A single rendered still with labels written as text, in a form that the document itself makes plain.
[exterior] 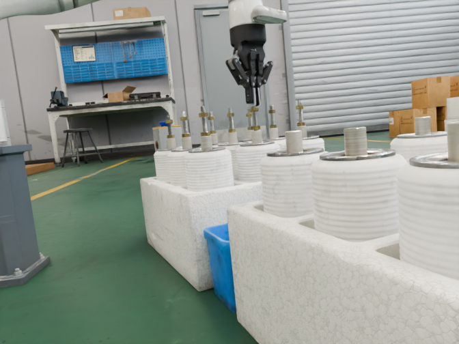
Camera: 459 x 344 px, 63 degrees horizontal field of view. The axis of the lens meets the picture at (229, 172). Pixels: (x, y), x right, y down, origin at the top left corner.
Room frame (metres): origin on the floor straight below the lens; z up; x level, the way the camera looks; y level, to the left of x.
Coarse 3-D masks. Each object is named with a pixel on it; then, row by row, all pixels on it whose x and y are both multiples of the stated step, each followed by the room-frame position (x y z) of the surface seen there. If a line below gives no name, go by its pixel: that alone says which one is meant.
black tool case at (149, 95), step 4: (148, 92) 5.19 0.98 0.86; (152, 92) 5.20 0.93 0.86; (156, 92) 5.20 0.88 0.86; (160, 92) 5.22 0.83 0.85; (132, 96) 5.14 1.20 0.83; (136, 96) 5.14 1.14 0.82; (140, 96) 5.14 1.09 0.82; (144, 96) 5.14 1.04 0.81; (148, 96) 5.16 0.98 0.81; (152, 96) 5.19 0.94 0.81; (156, 96) 5.20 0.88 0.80; (160, 96) 5.21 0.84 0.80
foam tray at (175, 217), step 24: (144, 192) 0.97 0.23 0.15; (168, 192) 0.77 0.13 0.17; (192, 192) 0.69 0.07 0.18; (216, 192) 0.68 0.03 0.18; (240, 192) 0.70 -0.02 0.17; (144, 216) 1.01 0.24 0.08; (168, 216) 0.79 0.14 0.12; (192, 216) 0.66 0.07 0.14; (216, 216) 0.68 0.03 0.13; (168, 240) 0.81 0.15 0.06; (192, 240) 0.66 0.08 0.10; (192, 264) 0.67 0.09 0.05
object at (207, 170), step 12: (192, 156) 0.72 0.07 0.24; (204, 156) 0.71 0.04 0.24; (216, 156) 0.72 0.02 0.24; (228, 156) 0.74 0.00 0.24; (192, 168) 0.72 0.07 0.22; (204, 168) 0.71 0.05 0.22; (216, 168) 0.72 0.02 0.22; (228, 168) 0.73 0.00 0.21; (192, 180) 0.73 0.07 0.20; (204, 180) 0.71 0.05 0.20; (216, 180) 0.71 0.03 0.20; (228, 180) 0.73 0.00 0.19
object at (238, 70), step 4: (232, 60) 0.76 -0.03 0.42; (236, 60) 0.76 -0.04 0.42; (228, 64) 0.77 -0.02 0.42; (236, 64) 0.76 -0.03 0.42; (228, 68) 0.78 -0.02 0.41; (236, 68) 0.77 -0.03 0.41; (240, 68) 0.77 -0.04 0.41; (232, 72) 0.78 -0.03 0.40; (236, 72) 0.77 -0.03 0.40; (240, 72) 0.77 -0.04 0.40; (244, 72) 0.78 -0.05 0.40; (236, 76) 0.79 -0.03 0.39; (244, 76) 0.78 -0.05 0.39; (236, 80) 0.79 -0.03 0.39; (244, 80) 0.78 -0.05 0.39; (248, 80) 0.78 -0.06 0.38
